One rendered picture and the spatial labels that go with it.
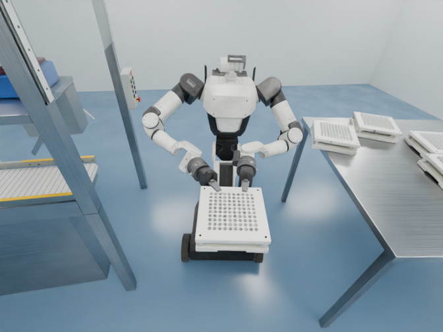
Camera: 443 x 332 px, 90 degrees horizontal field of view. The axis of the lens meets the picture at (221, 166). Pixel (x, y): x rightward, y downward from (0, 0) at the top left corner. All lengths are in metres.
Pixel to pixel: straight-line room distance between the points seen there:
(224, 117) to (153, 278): 1.22
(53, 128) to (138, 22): 3.75
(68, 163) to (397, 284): 2.14
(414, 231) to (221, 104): 0.98
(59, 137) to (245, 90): 0.79
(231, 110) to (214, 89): 0.14
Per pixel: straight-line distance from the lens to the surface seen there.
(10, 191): 1.40
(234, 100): 1.14
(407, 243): 1.12
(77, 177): 1.00
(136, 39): 4.55
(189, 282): 1.74
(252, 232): 0.77
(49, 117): 0.88
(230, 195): 0.86
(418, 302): 2.19
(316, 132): 1.45
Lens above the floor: 1.60
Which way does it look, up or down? 39 degrees down
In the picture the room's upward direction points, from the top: 3 degrees clockwise
